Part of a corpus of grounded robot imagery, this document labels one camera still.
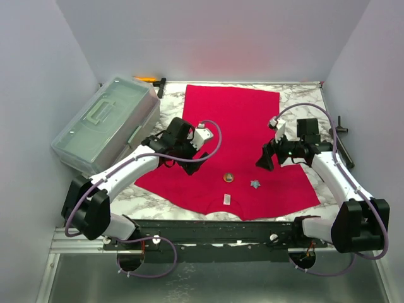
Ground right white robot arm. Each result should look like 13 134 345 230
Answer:
256 117 389 254

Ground red t-shirt garment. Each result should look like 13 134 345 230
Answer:
136 85 319 220

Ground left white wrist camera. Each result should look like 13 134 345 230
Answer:
187 123 213 151

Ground black clamp tool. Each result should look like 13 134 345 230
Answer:
152 78 167 99

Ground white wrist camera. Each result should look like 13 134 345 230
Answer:
187 123 213 151
268 116 286 143

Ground black metal base rail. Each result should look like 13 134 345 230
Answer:
104 220 326 264

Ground white garment label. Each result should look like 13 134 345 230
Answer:
223 194 231 205

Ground clear plastic storage box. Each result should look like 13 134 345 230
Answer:
51 76 160 175

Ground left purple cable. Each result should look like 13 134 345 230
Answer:
64 119 223 279

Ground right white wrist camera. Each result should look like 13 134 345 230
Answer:
268 116 286 143

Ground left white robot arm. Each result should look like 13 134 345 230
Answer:
61 118 214 249

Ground round orange brooch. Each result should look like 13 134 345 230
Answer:
223 172 234 183

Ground black rod with knob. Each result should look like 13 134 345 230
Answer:
335 116 355 170

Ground aluminium frame rail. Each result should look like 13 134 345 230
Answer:
49 228 141 255

